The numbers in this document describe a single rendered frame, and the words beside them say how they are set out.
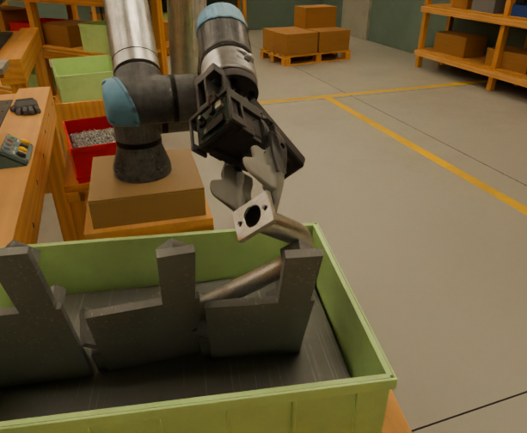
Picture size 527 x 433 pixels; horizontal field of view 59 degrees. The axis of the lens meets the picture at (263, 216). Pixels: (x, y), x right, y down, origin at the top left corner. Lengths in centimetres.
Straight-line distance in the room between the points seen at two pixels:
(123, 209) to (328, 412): 73
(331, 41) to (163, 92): 699
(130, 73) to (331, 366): 57
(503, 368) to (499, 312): 36
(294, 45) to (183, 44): 625
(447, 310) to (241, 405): 182
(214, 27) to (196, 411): 51
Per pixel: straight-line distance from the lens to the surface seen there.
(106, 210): 120
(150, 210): 120
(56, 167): 253
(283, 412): 66
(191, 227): 121
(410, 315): 229
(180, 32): 111
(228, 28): 70
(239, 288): 69
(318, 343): 85
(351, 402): 68
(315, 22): 795
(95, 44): 439
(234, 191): 57
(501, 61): 648
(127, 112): 75
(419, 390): 198
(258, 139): 57
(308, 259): 55
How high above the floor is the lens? 144
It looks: 29 degrees down
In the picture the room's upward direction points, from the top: straight up
